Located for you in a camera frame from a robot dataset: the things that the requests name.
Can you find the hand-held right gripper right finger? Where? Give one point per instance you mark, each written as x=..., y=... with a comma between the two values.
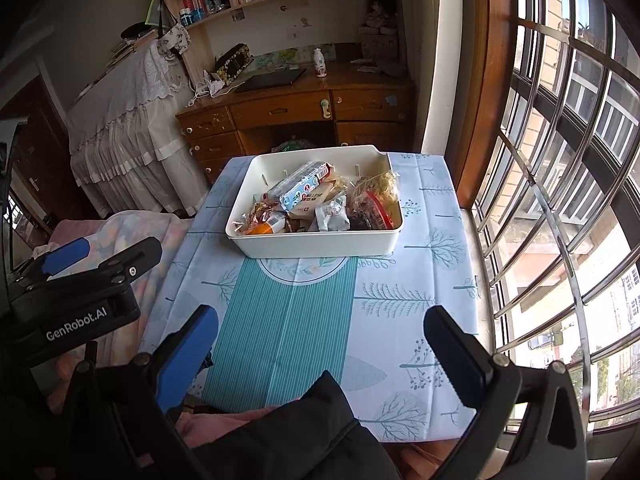
x=460, y=365

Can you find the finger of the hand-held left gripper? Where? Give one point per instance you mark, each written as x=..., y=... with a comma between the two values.
x=125, y=265
x=65, y=255

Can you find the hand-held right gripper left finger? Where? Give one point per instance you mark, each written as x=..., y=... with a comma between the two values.
x=185, y=355

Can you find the orange snack packet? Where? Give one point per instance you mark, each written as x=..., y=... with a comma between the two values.
x=265, y=230

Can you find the white plastic bin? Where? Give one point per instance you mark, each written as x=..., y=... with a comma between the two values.
x=320, y=245

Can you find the large blue white wafer packet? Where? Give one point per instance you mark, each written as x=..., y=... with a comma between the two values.
x=300, y=187

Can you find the white printed snack packet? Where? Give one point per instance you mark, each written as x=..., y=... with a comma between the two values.
x=330, y=217

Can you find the clear yellow crisp packet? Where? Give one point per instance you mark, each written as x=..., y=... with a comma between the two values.
x=377, y=182

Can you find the floral blanket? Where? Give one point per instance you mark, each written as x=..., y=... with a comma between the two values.
x=150, y=240

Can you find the dark wooden door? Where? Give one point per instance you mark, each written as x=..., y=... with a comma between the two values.
x=35, y=170

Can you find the tree print tablecloth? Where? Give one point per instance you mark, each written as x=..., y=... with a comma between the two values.
x=300, y=320

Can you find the white lace piano cover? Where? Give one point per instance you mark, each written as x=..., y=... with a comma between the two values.
x=125, y=130

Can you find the black jacket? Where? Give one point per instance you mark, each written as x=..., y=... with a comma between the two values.
x=300, y=435

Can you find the green plastic bag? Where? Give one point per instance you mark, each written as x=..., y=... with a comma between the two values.
x=295, y=146

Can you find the wooden desk with drawers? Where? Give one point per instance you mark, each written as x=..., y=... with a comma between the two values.
x=280, y=110

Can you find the black gold patterned box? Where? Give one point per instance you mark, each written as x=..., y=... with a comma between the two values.
x=232, y=64

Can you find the floral cloth bag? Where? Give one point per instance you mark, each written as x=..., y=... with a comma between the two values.
x=174, y=40

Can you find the black laptop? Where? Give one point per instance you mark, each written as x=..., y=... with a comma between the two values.
x=270, y=81

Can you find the metal window grille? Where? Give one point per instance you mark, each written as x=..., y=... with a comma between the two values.
x=575, y=160

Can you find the green drawer lock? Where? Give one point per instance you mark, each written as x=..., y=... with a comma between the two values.
x=326, y=110

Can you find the white bottle red label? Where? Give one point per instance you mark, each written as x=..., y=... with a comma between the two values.
x=320, y=64

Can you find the wooden bookshelf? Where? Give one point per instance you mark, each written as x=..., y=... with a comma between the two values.
x=280, y=15

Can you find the doll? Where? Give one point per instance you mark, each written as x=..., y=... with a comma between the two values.
x=380, y=12

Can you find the wooden window frame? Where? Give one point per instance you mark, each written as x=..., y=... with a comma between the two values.
x=487, y=85

